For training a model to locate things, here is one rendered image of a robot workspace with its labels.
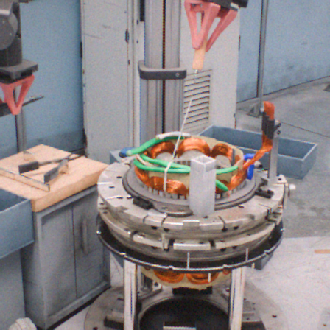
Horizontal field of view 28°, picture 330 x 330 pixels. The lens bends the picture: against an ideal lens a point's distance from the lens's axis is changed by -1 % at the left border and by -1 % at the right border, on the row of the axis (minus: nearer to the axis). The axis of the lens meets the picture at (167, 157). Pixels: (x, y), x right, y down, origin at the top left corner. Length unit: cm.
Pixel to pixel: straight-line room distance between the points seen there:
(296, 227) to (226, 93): 93
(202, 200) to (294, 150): 49
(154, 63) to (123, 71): 186
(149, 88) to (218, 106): 232
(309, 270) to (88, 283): 50
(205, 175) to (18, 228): 36
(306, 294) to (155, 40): 65
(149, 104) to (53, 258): 49
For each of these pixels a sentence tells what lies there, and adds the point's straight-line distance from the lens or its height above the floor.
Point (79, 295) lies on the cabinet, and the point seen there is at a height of 81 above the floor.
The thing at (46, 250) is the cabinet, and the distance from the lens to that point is 126.
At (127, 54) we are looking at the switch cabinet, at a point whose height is 79.
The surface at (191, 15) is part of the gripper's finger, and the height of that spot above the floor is 138.
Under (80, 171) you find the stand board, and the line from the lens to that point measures 129.
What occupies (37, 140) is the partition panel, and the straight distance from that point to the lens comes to 376.
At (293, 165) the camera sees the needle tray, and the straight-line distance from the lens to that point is 139.
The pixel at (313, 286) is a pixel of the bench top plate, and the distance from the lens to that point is 150.
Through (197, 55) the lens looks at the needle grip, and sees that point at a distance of 110.
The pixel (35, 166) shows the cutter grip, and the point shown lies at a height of 109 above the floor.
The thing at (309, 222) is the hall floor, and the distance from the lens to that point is 350.
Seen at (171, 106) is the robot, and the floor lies 109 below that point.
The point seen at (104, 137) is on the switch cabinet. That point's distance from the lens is 369.
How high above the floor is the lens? 157
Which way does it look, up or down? 22 degrees down
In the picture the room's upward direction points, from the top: 1 degrees clockwise
